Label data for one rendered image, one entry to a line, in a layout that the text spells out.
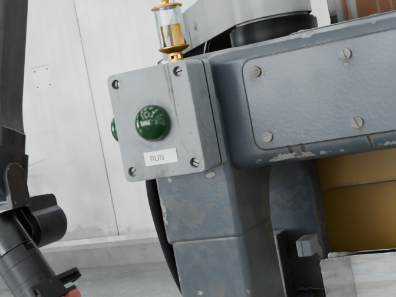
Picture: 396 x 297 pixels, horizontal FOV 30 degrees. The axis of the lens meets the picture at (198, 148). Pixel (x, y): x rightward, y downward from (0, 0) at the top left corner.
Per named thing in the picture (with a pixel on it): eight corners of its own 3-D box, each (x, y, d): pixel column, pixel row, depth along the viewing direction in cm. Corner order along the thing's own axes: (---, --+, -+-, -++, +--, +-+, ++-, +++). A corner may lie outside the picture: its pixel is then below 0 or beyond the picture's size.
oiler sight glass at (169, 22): (155, 49, 67) (148, 10, 67) (168, 49, 69) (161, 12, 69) (179, 43, 66) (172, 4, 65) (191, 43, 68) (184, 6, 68)
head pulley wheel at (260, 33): (219, 56, 74) (215, 32, 74) (251, 55, 82) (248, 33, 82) (305, 38, 70) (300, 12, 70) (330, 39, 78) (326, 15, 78)
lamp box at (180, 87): (125, 183, 61) (105, 76, 61) (151, 174, 65) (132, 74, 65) (205, 171, 58) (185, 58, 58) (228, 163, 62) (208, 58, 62)
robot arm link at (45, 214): (-48, 174, 94) (4, 164, 90) (12, 161, 104) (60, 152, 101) (-30, 265, 95) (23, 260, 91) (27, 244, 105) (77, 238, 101)
